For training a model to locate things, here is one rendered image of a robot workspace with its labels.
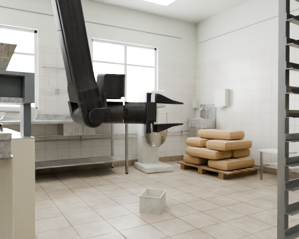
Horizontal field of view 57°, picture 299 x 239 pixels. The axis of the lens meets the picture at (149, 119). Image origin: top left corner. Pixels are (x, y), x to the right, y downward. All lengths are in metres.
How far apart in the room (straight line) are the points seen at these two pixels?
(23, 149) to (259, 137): 4.17
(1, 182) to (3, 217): 0.10
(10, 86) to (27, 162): 0.42
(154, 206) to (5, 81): 1.81
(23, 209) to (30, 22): 3.82
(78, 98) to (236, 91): 4.92
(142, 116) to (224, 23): 5.30
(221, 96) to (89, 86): 4.96
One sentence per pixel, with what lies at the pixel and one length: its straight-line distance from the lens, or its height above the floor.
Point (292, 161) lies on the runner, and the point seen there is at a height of 0.78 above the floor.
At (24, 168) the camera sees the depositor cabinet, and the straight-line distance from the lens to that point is 1.59.
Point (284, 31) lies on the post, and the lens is 1.19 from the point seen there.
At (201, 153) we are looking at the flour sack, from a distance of 4.57.
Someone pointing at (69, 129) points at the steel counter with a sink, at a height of 0.74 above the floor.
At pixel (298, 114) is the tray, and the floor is 0.96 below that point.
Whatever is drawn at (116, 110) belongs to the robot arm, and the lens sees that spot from 0.68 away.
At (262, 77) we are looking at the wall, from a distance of 5.10.
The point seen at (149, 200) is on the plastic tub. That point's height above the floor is 0.12.
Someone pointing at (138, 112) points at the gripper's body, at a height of 0.96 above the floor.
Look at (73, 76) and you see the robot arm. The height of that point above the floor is 1.04.
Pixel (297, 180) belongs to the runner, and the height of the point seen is 0.70.
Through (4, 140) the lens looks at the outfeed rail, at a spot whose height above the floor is 0.89.
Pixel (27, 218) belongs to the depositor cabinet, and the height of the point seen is 0.42.
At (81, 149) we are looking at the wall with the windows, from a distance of 5.03.
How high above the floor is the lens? 0.95
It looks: 1 degrees down
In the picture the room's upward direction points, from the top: straight up
